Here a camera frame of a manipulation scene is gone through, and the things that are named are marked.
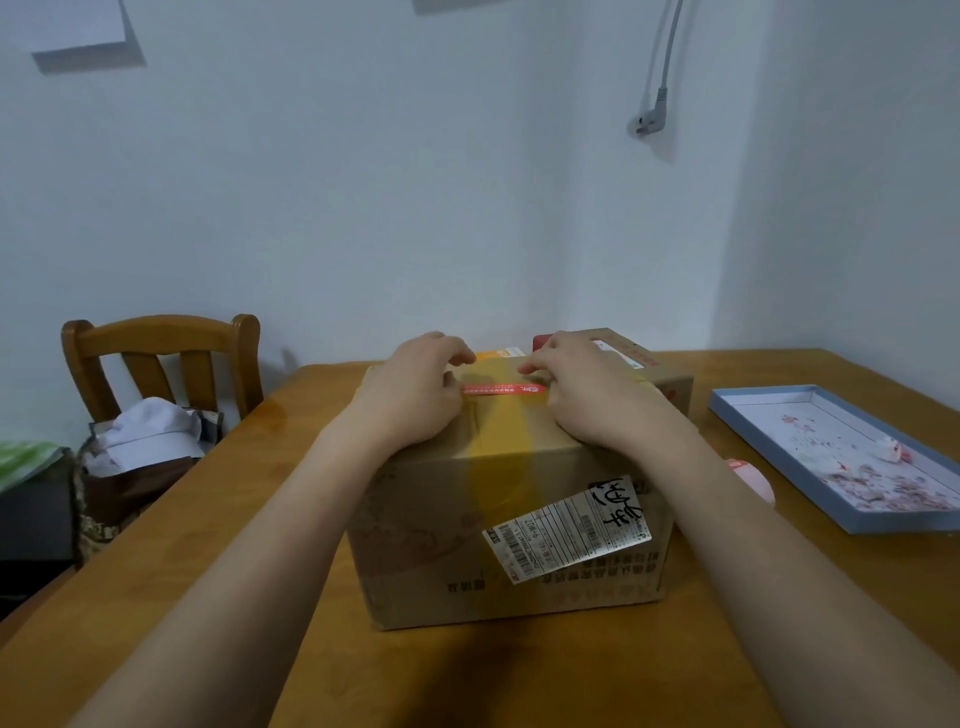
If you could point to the person's left forearm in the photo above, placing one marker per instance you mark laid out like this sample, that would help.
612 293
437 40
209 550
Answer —
247 555

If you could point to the person's right fingers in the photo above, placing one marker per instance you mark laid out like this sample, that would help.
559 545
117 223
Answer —
551 352

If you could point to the white shipping label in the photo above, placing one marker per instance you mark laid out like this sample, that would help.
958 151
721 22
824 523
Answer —
562 532

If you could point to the black cabinet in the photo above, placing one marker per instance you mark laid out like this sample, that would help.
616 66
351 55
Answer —
34 540

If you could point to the white cloth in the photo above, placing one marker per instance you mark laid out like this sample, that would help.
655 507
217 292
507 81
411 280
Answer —
154 435

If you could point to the brown taped cardboard box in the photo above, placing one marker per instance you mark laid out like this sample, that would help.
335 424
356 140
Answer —
450 517

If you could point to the small white pink trinket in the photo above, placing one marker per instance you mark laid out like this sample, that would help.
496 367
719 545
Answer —
892 450

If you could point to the person's left hand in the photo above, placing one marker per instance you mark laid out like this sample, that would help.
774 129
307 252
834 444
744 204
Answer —
409 394

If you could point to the patterned brown bag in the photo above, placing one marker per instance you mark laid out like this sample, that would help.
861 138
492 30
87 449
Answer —
120 499

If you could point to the blue shallow box lid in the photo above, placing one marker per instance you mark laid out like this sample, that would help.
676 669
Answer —
840 457

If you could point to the person's right hand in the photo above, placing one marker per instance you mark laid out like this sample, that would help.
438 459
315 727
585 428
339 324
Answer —
600 397

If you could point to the pink round object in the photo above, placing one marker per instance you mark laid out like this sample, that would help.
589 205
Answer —
752 480

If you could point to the brown wooden chair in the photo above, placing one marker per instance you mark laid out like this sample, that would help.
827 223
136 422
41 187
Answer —
161 334

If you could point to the person's left thumb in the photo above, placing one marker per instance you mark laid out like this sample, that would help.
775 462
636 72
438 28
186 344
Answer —
452 381

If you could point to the person's right forearm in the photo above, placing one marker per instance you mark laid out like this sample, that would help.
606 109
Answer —
780 570

